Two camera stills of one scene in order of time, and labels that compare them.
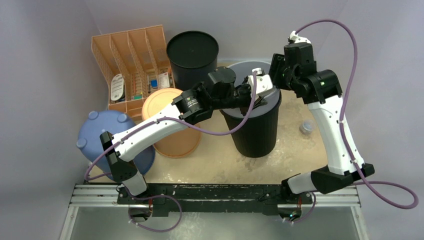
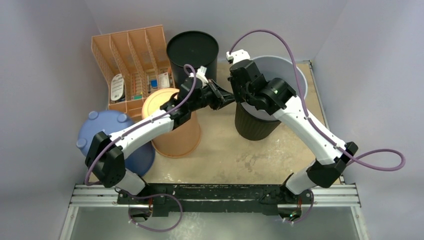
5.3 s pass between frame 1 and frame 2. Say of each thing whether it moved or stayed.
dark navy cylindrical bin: stayed
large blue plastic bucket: stayed
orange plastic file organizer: stayed
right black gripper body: moved
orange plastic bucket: stayed
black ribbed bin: moved
